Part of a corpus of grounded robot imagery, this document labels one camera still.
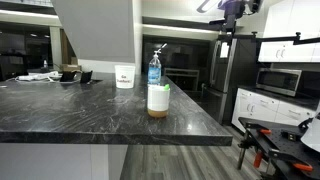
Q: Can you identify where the white wall kitchen cabinet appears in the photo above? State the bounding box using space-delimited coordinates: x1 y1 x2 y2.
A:
258 0 320 63

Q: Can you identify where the small black box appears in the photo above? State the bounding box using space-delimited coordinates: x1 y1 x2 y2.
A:
281 131 298 142

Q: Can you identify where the white plastic bucket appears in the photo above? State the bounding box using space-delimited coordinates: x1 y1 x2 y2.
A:
114 64 137 90

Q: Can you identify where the cardboard box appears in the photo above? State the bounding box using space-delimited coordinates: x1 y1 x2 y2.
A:
59 63 83 73

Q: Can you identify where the silver microwave oven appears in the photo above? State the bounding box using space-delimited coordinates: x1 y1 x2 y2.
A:
255 68 303 98

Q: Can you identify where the black camera on mount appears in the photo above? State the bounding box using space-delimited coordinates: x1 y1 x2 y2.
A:
209 0 264 34

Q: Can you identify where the white power strip with cable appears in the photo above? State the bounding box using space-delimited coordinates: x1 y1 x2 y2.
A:
14 70 60 83

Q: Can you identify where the stainless steel refrigerator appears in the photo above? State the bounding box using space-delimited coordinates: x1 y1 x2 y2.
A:
208 34 259 124

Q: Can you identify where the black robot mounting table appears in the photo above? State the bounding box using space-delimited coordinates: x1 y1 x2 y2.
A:
237 116 320 180

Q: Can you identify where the white cup with wooden base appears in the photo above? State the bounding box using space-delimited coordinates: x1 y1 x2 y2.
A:
146 84 171 119

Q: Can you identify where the white base kitchen cabinet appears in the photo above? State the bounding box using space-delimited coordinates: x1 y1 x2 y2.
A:
231 87 318 133

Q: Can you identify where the black angled stand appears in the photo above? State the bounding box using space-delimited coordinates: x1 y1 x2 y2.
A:
59 70 77 83
79 70 94 85

